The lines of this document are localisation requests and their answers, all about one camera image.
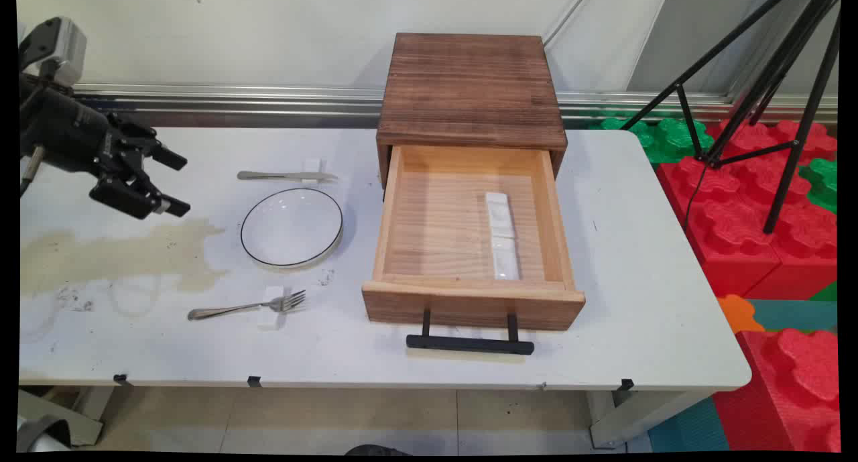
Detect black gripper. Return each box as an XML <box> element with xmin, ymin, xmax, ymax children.
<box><xmin>19</xmin><ymin>85</ymin><xmax>192</xmax><ymax>221</ymax></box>

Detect silver table knife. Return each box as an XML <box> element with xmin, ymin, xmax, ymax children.
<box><xmin>237</xmin><ymin>170</ymin><xmax>339</xmax><ymax>182</ymax></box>

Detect white plate with black rim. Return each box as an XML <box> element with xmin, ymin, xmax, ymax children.
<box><xmin>239</xmin><ymin>187</ymin><xmax>345</xmax><ymax>270</ymax></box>

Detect silver fork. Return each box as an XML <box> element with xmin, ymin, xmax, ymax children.
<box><xmin>186</xmin><ymin>289</ymin><xmax>308</xmax><ymax>322</ymax></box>

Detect white table leg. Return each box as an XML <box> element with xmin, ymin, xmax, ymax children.
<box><xmin>586</xmin><ymin>389</ymin><xmax>713</xmax><ymax>450</ymax></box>
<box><xmin>18</xmin><ymin>384</ymin><xmax>116</xmax><ymax>448</ymax></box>

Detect light wooden drawer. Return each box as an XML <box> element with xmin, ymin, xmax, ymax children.
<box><xmin>361</xmin><ymin>144</ymin><xmax>587</xmax><ymax>332</ymax></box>

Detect dark brown wooden cabinet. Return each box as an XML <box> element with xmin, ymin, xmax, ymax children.
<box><xmin>375</xmin><ymin>32</ymin><xmax>569</xmax><ymax>189</ymax></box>

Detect white ceramic divided dish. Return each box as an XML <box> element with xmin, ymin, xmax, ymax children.
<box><xmin>485</xmin><ymin>191</ymin><xmax>517</xmax><ymax>240</ymax></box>

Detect dark object on floor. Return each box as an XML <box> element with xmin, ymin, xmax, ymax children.
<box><xmin>344</xmin><ymin>443</ymin><xmax>411</xmax><ymax>457</ymax></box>

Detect green foam block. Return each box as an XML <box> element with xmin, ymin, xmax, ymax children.
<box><xmin>589</xmin><ymin>116</ymin><xmax>715</xmax><ymax>165</ymax></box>
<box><xmin>798</xmin><ymin>157</ymin><xmax>839</xmax><ymax>215</ymax></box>

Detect large red foam block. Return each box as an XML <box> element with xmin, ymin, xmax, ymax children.
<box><xmin>655</xmin><ymin>118</ymin><xmax>839</xmax><ymax>301</ymax></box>

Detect teal foam mat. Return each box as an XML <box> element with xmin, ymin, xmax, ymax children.
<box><xmin>747</xmin><ymin>281</ymin><xmax>839</xmax><ymax>333</ymax></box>
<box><xmin>646</xmin><ymin>398</ymin><xmax>731</xmax><ymax>453</ymax></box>

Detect orange foam piece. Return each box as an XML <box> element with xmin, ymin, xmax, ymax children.
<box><xmin>717</xmin><ymin>294</ymin><xmax>765</xmax><ymax>335</ymax></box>

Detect black tripod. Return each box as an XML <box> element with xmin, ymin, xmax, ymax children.
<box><xmin>619</xmin><ymin>0</ymin><xmax>843</xmax><ymax>235</ymax></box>

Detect aluminium rail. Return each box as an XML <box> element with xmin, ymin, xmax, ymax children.
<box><xmin>70</xmin><ymin>82</ymin><xmax>839</xmax><ymax>129</ymax></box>

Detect black drawer handle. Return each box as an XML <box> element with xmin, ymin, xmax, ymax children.
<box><xmin>406</xmin><ymin>307</ymin><xmax>536</xmax><ymax>356</ymax></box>

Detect thin black tripod cable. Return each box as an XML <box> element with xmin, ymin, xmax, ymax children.
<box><xmin>683</xmin><ymin>159</ymin><xmax>711</xmax><ymax>233</ymax></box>

